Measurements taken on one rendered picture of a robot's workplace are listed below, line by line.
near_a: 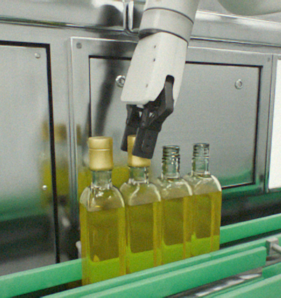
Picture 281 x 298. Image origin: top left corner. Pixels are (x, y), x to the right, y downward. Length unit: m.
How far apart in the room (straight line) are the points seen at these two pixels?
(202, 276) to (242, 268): 0.08
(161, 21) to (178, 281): 0.37
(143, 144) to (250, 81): 0.40
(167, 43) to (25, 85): 0.27
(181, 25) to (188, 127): 0.26
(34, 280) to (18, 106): 0.28
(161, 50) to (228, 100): 0.33
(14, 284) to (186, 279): 0.25
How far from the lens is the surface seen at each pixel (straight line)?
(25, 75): 0.58
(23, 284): 0.52
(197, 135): 0.67
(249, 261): 0.57
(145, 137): 0.43
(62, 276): 0.53
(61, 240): 0.63
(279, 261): 0.67
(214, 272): 0.53
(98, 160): 0.43
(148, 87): 0.41
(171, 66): 0.42
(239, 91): 0.74
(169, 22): 0.45
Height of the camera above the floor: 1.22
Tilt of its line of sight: 9 degrees down
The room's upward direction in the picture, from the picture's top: straight up
